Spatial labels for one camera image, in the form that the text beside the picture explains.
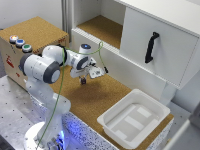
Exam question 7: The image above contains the blue button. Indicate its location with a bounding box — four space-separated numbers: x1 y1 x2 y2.
15 38 26 48

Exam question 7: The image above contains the white sliding door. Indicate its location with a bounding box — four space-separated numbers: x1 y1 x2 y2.
118 6 200 91

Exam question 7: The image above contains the red button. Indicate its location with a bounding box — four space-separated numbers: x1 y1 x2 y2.
8 34 19 44

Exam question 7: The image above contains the black door handle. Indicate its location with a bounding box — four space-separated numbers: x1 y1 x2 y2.
144 31 161 65

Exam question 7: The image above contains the purple block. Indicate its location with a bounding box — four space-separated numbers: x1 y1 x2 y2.
80 76 88 86

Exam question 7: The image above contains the green button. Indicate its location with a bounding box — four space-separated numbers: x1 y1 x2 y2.
21 43 33 54

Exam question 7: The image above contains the white plastic box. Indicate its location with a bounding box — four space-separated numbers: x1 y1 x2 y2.
96 88 172 150

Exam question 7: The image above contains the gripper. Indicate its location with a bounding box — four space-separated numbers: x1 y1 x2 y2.
85 64 110 80

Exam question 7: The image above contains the white cabinet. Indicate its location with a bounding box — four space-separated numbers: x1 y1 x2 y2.
70 0 200 107

